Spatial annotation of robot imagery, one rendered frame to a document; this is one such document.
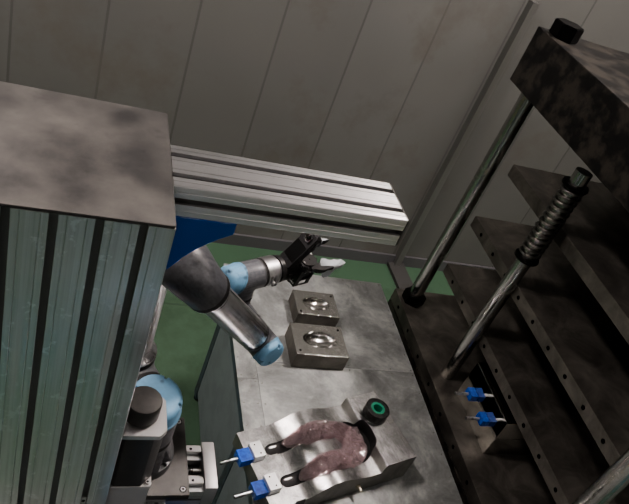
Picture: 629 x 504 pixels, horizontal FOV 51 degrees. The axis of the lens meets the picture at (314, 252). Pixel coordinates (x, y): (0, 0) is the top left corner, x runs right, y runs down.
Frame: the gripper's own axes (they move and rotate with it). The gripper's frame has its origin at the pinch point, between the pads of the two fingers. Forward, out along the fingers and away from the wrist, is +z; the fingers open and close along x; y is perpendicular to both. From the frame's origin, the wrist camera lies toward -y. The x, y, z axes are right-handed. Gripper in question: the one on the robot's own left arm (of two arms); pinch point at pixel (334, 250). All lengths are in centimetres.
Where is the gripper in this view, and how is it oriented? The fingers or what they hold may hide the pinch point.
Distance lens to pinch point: 178.4
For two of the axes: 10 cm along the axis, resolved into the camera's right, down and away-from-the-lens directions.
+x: 5.4, 7.3, -4.2
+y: -4.0, 6.6, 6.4
